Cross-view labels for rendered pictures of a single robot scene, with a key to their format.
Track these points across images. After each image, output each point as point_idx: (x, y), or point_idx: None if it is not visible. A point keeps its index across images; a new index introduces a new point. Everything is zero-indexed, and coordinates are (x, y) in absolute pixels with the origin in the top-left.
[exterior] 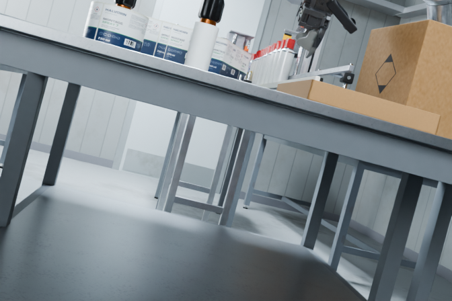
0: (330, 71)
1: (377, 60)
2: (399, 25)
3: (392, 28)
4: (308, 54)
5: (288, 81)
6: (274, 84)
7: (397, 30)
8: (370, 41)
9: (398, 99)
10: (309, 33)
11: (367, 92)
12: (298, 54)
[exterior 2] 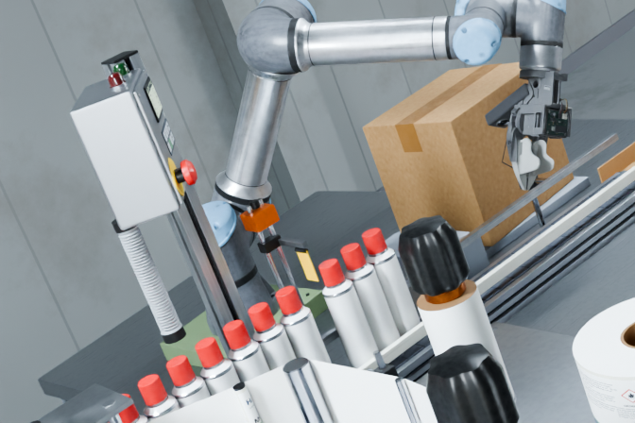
0: (571, 170)
1: (492, 145)
2: (499, 88)
3: (490, 98)
4: (533, 180)
5: (560, 227)
6: (494, 279)
7: (501, 95)
8: (462, 135)
9: (555, 158)
10: (546, 145)
11: (505, 190)
12: (282, 281)
